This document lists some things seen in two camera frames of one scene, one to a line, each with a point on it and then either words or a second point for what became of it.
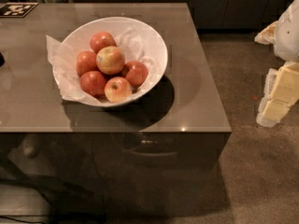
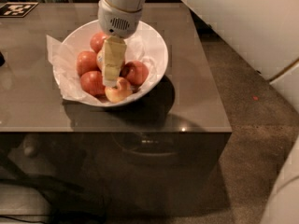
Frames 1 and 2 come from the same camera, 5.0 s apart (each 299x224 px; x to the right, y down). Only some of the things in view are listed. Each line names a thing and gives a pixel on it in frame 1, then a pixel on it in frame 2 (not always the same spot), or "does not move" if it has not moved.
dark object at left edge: x=2 y=60 does not move
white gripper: x=289 y=35 to x=120 y=22
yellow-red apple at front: x=118 y=89 does not move
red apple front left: x=92 y=82 does not move
